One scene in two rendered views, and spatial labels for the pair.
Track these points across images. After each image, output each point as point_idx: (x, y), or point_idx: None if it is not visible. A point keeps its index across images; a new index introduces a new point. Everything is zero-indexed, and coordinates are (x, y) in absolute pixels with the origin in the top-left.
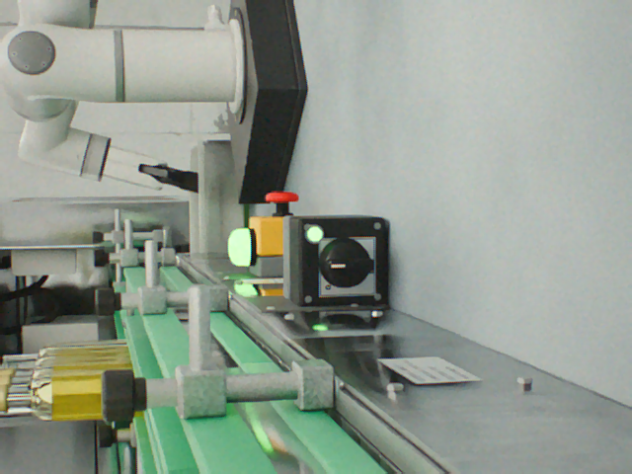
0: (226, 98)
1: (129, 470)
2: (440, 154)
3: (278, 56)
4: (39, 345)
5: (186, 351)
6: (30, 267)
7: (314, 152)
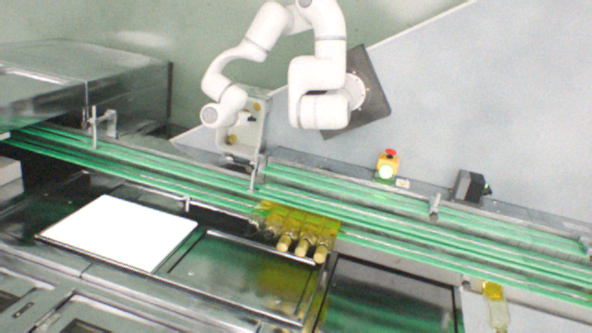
0: None
1: None
2: (530, 169)
3: (385, 98)
4: None
5: (511, 232)
6: None
7: (395, 133)
